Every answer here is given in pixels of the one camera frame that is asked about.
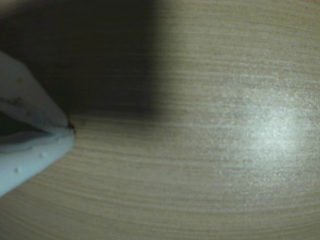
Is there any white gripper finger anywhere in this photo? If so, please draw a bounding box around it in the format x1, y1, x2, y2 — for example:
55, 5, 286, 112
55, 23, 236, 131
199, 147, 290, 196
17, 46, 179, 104
0, 50, 71, 133
0, 129, 76, 199

